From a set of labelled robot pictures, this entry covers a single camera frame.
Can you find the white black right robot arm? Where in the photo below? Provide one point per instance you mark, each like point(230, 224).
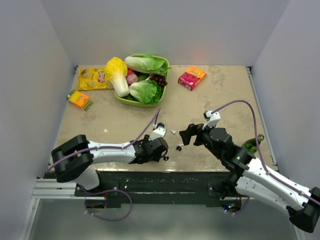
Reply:
point(248, 177)

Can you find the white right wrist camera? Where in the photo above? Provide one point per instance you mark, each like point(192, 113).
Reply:
point(212, 117)

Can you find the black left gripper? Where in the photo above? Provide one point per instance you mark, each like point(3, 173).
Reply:
point(146, 139)

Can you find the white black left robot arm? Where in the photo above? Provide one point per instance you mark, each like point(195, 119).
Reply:
point(72, 160)

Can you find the yellow Lays chips bag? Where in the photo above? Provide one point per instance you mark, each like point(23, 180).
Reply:
point(90, 79)

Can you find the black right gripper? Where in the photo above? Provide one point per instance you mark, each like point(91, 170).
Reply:
point(192, 130)

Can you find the dark red grapes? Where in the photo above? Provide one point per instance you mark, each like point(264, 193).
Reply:
point(159, 79)

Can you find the orange green sponge pack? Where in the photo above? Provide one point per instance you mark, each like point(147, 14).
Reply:
point(79, 99)

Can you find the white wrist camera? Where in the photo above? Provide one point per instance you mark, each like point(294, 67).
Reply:
point(159, 131)
point(212, 117)

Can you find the red tomato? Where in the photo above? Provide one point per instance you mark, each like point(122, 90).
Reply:
point(129, 71)

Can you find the green lettuce back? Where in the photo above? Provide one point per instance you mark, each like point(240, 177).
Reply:
point(147, 64)

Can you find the yellow napa cabbage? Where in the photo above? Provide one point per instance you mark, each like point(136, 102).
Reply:
point(116, 72)

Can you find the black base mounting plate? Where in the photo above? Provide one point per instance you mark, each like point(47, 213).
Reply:
point(160, 188)

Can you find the pink orange snack box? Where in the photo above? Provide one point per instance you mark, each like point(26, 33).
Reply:
point(191, 78)

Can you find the green lettuce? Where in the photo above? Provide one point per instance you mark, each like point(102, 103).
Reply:
point(146, 91)
point(147, 64)

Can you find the green lettuce front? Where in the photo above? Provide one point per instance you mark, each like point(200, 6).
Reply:
point(146, 91)

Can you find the green glass bottle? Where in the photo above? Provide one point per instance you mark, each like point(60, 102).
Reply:
point(251, 146)

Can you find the green plastic bowl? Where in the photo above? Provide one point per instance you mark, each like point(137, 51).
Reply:
point(131, 101)

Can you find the red onion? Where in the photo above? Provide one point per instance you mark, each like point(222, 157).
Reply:
point(131, 79)

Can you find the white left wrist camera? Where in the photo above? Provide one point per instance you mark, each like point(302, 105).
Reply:
point(159, 131)

